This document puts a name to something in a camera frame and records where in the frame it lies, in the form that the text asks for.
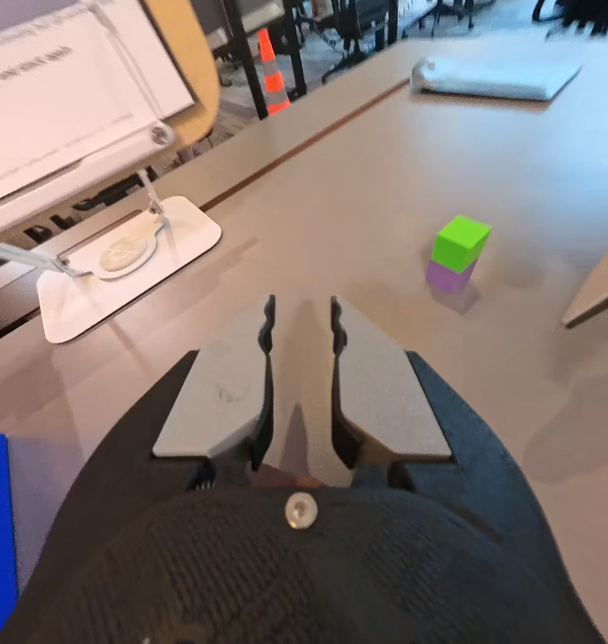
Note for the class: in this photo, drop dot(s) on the purple foam cube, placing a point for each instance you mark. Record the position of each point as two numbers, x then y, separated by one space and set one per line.
447 279

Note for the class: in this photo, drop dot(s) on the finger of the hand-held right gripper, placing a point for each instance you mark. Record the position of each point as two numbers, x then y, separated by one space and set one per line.
601 292

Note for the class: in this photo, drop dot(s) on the wooden board document stand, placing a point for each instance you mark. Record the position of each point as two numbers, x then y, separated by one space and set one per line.
183 236

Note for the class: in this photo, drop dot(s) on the orange striped traffic cone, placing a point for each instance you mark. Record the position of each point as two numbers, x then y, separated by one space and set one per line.
274 80

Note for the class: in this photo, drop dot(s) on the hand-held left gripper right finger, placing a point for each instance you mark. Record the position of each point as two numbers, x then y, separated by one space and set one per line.
389 397

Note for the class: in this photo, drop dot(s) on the silver closed laptop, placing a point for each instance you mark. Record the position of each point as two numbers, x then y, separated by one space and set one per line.
495 78

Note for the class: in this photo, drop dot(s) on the green foam cube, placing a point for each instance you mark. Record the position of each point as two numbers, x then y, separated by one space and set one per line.
455 251

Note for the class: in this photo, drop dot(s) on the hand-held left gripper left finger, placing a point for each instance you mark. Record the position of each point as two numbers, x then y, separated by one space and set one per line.
223 397

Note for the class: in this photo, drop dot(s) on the black office chair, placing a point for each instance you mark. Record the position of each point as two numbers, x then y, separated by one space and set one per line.
357 35

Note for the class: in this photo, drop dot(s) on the black framed table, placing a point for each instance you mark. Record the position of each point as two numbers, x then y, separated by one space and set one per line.
246 60

